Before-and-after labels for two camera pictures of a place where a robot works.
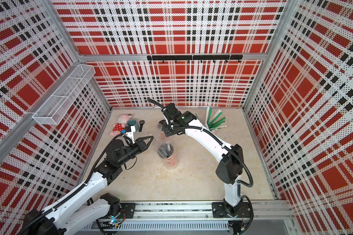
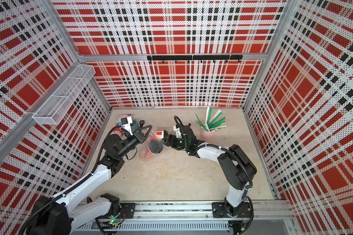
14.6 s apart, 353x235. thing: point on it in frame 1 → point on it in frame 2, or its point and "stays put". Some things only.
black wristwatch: x=141 y=122 stays put
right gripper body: x=169 y=129 → x=178 y=143
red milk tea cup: x=165 y=152 → x=155 y=145
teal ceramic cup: x=133 y=122 stays put
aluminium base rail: x=196 y=215 stays put
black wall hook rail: x=193 y=58 stays put
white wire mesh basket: x=56 y=108 stays put
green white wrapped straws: x=213 y=121 stays put
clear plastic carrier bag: x=167 y=148 → x=153 y=145
